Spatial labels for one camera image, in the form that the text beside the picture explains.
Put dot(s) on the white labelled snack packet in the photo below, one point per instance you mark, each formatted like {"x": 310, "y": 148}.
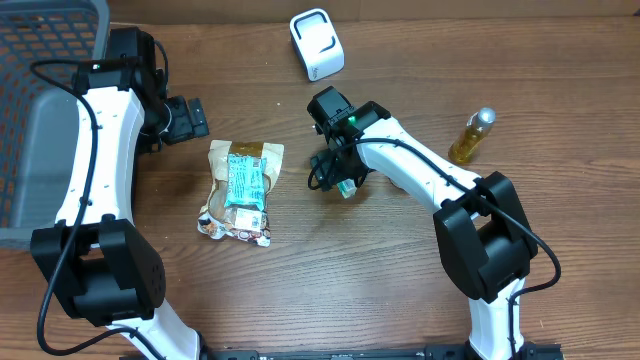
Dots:
{"x": 251, "y": 226}

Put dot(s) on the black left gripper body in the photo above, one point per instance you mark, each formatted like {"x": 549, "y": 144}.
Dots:
{"x": 174, "y": 123}

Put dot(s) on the grey plastic mesh basket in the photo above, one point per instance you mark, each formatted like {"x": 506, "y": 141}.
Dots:
{"x": 39, "y": 122}

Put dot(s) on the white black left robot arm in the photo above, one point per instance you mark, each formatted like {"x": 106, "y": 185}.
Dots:
{"x": 98, "y": 266}

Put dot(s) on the white barcode scanner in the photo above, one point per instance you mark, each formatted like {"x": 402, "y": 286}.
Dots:
{"x": 316, "y": 44}

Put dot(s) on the teal snack packet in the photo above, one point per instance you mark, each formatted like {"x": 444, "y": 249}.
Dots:
{"x": 246, "y": 181}

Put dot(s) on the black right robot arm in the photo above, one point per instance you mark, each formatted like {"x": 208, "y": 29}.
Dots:
{"x": 482, "y": 232}

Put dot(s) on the brown cardboard back panel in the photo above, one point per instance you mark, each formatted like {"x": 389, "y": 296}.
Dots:
{"x": 174, "y": 12}

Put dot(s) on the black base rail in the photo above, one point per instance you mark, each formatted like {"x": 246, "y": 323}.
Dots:
{"x": 429, "y": 352}

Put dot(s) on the yellow oil bottle silver cap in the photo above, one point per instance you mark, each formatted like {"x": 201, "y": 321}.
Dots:
{"x": 478, "y": 127}

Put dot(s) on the green white Kleenex tissue pack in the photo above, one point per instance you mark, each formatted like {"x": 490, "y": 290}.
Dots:
{"x": 347, "y": 188}

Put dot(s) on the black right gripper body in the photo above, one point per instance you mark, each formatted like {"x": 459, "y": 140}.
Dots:
{"x": 336, "y": 168}

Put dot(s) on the brown snack packet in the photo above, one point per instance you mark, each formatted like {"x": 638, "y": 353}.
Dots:
{"x": 218, "y": 156}

